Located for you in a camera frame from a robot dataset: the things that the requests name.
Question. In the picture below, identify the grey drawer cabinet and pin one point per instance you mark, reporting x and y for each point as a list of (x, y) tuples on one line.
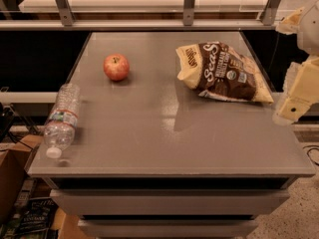
[(152, 159)]

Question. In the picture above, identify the clear plastic water bottle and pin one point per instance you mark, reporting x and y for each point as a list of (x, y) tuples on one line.
[(59, 131)]

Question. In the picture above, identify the brown cardboard box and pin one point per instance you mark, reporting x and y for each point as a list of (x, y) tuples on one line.
[(12, 172)]

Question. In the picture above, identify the dark printed magazine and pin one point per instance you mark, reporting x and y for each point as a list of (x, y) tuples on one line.
[(36, 222)]

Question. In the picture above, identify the red apple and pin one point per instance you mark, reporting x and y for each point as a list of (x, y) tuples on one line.
[(116, 67)]

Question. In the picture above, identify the metal frame rail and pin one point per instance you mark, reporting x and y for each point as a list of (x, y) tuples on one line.
[(138, 15)]

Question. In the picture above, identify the brown and yellow chip bag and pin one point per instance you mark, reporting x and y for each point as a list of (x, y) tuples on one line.
[(217, 71)]

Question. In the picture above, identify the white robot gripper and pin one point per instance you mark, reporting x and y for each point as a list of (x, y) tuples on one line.
[(310, 30)]

